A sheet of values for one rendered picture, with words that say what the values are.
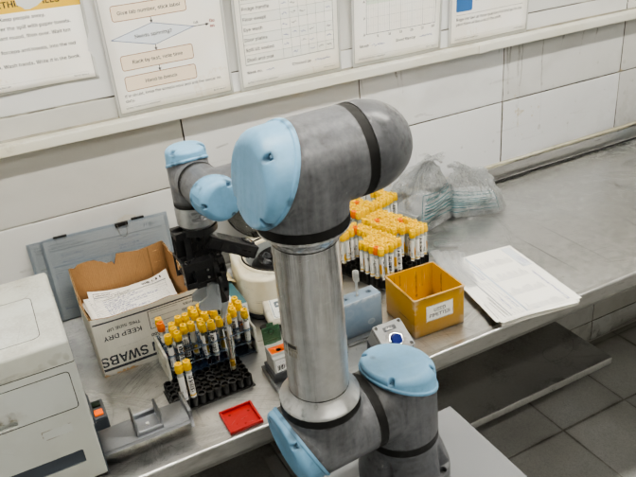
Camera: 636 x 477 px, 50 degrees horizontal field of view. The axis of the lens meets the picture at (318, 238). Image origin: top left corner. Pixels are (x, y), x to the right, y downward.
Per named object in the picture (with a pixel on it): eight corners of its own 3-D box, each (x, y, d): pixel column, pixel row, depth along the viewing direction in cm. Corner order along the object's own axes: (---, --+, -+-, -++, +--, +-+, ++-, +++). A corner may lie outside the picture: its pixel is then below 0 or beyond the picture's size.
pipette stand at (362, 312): (349, 347, 153) (345, 309, 148) (333, 332, 158) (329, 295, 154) (386, 332, 157) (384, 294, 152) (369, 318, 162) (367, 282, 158)
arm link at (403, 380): (455, 430, 107) (454, 360, 101) (384, 468, 102) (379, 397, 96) (409, 390, 117) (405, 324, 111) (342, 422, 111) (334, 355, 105)
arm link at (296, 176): (391, 462, 103) (380, 114, 76) (304, 508, 97) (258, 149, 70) (348, 415, 112) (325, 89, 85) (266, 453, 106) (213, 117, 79)
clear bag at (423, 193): (418, 240, 195) (417, 180, 186) (370, 226, 206) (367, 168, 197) (467, 208, 211) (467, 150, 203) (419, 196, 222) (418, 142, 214)
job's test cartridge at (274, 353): (276, 381, 142) (273, 357, 139) (268, 370, 146) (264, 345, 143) (293, 375, 143) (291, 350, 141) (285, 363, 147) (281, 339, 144)
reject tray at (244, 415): (231, 435, 131) (230, 432, 131) (219, 415, 136) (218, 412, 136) (263, 422, 133) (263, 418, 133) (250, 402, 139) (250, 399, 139)
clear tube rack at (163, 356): (171, 385, 146) (165, 358, 143) (158, 362, 154) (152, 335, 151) (259, 353, 154) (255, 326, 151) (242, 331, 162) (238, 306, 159)
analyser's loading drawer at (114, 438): (86, 468, 124) (79, 448, 121) (79, 447, 129) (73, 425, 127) (194, 426, 131) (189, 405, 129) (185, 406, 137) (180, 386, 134)
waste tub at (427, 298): (415, 340, 153) (414, 302, 148) (385, 311, 164) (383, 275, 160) (465, 322, 157) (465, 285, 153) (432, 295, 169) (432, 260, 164)
